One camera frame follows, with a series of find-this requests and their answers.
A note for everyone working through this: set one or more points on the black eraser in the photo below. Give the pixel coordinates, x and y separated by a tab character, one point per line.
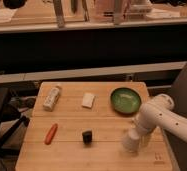
87	137

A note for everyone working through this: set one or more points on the white sponge block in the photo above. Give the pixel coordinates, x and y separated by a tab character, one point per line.
88	100

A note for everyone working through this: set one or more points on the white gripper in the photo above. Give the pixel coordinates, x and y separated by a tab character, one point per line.
143	129

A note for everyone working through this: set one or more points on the orange carrot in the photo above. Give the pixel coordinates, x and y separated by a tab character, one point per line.
51	133

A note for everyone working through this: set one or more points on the white ceramic cup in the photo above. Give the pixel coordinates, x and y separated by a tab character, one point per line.
131	141

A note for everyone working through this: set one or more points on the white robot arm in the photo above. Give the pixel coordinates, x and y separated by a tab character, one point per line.
158	111

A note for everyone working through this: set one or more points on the white plastic bottle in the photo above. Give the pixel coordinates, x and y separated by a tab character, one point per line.
52	97

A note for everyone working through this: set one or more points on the wooden cutting board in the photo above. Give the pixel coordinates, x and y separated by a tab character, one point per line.
67	152

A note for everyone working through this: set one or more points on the green bowl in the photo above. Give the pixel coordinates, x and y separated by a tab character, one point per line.
125	100

